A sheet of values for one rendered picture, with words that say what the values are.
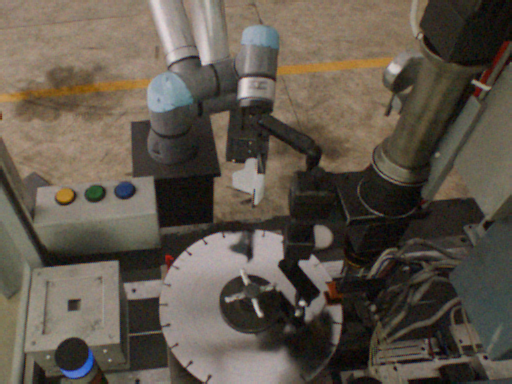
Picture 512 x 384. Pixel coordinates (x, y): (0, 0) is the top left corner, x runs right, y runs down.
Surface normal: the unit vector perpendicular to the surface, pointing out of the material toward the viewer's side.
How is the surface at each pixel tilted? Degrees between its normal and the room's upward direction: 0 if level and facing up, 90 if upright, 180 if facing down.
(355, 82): 0
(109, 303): 0
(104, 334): 0
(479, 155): 90
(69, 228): 90
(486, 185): 90
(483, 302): 90
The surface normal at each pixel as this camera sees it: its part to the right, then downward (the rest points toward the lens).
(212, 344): -0.05, -0.61
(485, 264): -0.99, 0.10
